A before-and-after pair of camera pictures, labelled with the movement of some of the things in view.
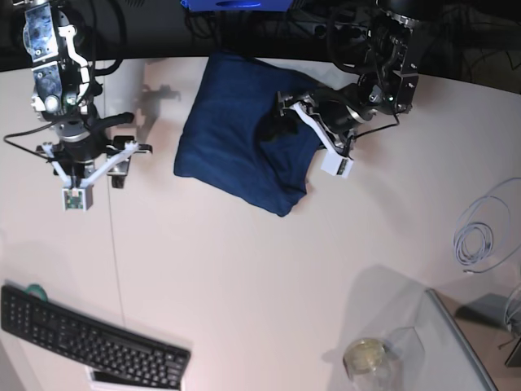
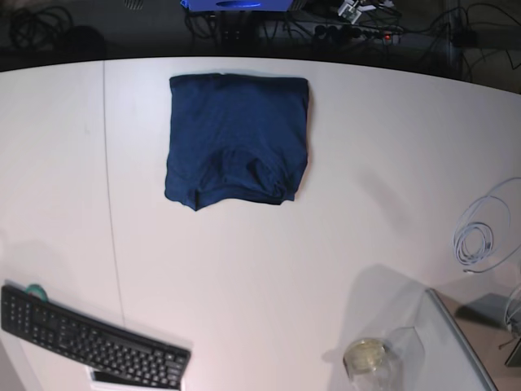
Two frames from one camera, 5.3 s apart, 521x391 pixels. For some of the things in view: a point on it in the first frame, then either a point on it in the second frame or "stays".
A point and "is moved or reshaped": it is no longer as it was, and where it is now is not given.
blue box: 237,6 stays
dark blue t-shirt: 220,144 is moved or reshaped
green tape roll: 37,289 stays
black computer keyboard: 113,353 stays
